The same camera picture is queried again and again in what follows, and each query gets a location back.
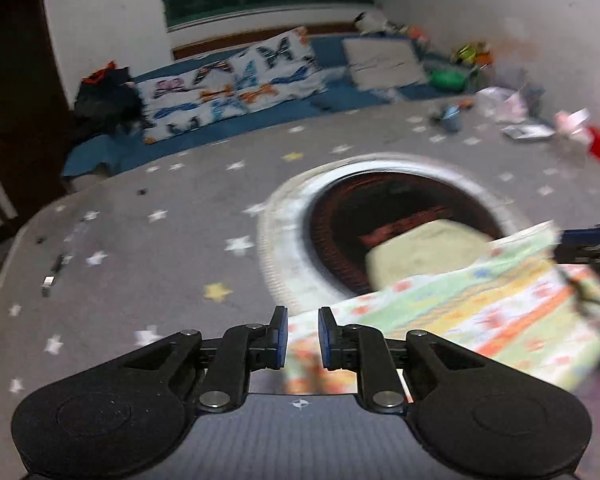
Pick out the colourful plush toy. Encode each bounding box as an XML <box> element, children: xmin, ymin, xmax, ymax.
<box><xmin>397</xmin><ymin>24</ymin><xmax>430</xmax><ymax>45</ymax></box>

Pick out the green bowl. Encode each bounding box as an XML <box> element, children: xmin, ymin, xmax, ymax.
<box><xmin>428</xmin><ymin>67</ymin><xmax>468</xmax><ymax>93</ymax></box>

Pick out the round laundry basket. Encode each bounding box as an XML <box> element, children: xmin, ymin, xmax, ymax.
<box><xmin>257</xmin><ymin>152</ymin><xmax>531</xmax><ymax>311</ymax></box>

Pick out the white pink tissue bag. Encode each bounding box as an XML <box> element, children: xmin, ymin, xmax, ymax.
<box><xmin>475</xmin><ymin>86</ymin><xmax>531</xmax><ymax>123</ymax></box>

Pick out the patterned green orange cloth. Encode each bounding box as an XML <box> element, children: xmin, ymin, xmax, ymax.
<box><xmin>282</xmin><ymin>219</ymin><xmax>600</xmax><ymax>396</ymax></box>

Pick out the pink white tissue pack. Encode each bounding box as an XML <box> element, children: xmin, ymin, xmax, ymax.
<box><xmin>554</xmin><ymin>108</ymin><xmax>593</xmax><ymax>143</ymax></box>

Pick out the dark wooden door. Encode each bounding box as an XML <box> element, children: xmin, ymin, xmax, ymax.
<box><xmin>0</xmin><ymin>0</ymin><xmax>77</xmax><ymax>221</ymax></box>

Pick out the blue sofa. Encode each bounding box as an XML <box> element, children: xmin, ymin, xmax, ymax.
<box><xmin>61</xmin><ymin>34</ymin><xmax>481</xmax><ymax>181</ymax></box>

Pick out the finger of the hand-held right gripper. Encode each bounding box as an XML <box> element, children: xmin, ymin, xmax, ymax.
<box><xmin>560</xmin><ymin>216</ymin><xmax>600</xmax><ymax>247</ymax></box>
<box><xmin>554</xmin><ymin>246</ymin><xmax>600</xmax><ymax>286</ymax></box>

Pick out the butterfly print pillow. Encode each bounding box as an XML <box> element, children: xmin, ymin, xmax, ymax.
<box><xmin>230</xmin><ymin>26</ymin><xmax>329</xmax><ymax>107</ymax></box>
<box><xmin>137</xmin><ymin>57</ymin><xmax>251</xmax><ymax>144</ymax></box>

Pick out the grey cushion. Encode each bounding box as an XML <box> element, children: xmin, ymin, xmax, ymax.
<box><xmin>341</xmin><ymin>37</ymin><xmax>427</xmax><ymax>88</ymax></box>

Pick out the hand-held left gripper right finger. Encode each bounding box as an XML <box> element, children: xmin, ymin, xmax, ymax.
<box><xmin>318</xmin><ymin>306</ymin><xmax>486</xmax><ymax>415</ymax></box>

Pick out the black bag with red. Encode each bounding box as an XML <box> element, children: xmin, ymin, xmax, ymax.
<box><xmin>73</xmin><ymin>61</ymin><xmax>143</xmax><ymax>136</ymax></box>

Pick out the wooden sill board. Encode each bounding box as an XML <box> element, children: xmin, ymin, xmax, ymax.
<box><xmin>172</xmin><ymin>20</ymin><xmax>358</xmax><ymax>61</ymax></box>

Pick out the black white plush dog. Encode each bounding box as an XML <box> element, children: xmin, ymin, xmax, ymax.
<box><xmin>355</xmin><ymin>10</ymin><xmax>396</xmax><ymax>36</ymax></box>

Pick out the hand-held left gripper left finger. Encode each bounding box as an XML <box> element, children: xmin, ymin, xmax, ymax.
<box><xmin>114</xmin><ymin>306</ymin><xmax>287</xmax><ymax>413</ymax></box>

